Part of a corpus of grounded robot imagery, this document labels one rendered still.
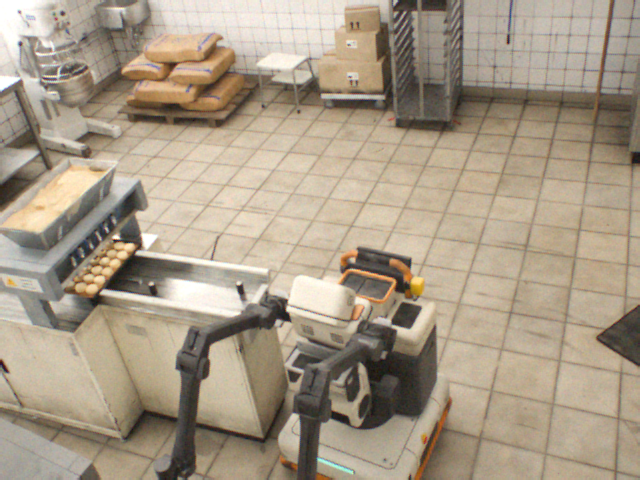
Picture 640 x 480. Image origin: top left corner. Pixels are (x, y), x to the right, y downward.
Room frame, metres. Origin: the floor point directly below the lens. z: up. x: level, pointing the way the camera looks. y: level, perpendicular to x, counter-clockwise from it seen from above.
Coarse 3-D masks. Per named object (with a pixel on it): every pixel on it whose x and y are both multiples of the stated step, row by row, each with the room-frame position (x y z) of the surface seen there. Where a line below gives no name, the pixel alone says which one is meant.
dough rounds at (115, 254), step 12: (108, 252) 2.56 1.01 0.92; (120, 252) 2.55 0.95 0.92; (96, 264) 2.50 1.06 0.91; (108, 264) 2.49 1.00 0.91; (120, 264) 2.48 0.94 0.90; (84, 276) 2.41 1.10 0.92; (96, 276) 2.41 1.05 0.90; (108, 276) 2.40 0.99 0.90; (72, 288) 2.34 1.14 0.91; (84, 288) 2.32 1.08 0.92; (96, 288) 2.31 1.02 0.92
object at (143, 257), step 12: (0, 240) 2.91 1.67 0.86; (144, 252) 2.55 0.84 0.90; (156, 252) 2.53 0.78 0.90; (144, 264) 2.54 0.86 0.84; (156, 264) 2.51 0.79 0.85; (168, 264) 2.48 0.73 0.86; (180, 264) 2.45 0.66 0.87; (192, 264) 2.42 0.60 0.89; (204, 264) 2.39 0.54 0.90; (216, 264) 2.38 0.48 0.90; (228, 264) 2.36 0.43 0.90; (228, 276) 2.35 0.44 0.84; (240, 276) 2.32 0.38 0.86; (252, 276) 2.29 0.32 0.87; (264, 276) 2.27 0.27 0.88
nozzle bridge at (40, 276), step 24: (120, 192) 2.67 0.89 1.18; (144, 192) 2.76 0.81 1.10; (96, 216) 2.49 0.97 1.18; (120, 216) 2.67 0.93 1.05; (72, 240) 2.32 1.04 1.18; (96, 240) 2.49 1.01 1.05; (0, 264) 2.22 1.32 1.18; (24, 264) 2.19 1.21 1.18; (48, 264) 2.17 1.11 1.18; (0, 288) 2.24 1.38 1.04; (24, 288) 2.18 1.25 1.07; (48, 288) 2.12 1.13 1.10; (48, 312) 2.17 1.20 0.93
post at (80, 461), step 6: (78, 462) 0.69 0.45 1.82; (84, 462) 0.69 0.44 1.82; (90, 462) 0.69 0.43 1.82; (72, 468) 0.68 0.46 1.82; (78, 468) 0.68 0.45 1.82; (84, 468) 0.68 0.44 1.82; (90, 468) 0.68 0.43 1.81; (78, 474) 0.67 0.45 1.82; (84, 474) 0.67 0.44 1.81; (90, 474) 0.68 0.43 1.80; (96, 474) 0.68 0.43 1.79
